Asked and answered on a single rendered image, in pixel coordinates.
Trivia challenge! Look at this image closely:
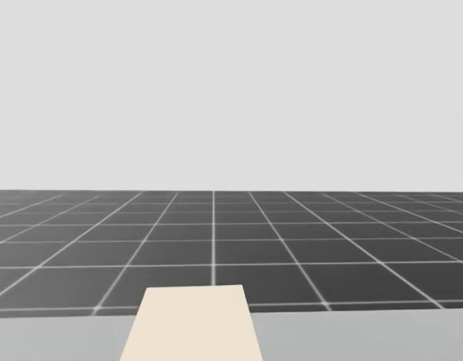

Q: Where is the tall board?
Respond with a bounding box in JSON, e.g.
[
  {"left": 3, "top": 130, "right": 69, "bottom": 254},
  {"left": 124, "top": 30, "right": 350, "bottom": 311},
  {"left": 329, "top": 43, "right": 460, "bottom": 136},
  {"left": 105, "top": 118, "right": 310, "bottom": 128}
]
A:
[{"left": 119, "top": 284, "right": 265, "bottom": 361}]

